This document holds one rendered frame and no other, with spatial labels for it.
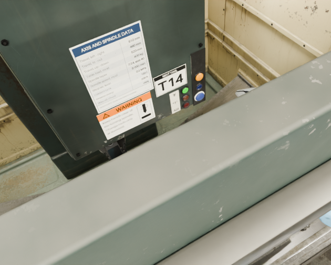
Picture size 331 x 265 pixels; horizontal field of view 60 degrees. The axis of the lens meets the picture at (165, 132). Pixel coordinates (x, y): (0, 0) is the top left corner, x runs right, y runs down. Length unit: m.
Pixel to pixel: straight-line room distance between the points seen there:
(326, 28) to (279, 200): 1.24
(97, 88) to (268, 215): 0.54
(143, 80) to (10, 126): 1.49
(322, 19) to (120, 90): 0.98
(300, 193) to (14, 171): 2.19
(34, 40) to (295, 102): 0.51
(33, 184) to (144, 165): 2.05
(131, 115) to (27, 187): 1.50
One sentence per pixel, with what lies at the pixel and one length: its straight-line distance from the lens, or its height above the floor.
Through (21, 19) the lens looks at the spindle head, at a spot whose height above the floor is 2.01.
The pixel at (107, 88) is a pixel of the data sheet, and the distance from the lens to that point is 0.71.
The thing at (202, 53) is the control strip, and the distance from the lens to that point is 0.80.
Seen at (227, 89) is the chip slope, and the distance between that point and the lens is 2.06.
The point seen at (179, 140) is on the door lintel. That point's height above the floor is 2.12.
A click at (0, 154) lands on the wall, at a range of 2.29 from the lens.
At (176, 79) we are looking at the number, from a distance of 0.80.
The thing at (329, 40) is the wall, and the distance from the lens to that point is 1.45.
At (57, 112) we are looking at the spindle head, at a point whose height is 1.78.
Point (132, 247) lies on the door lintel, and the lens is 0.18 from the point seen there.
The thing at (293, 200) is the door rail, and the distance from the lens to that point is 0.25.
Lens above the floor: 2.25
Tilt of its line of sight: 52 degrees down
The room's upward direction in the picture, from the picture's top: 11 degrees counter-clockwise
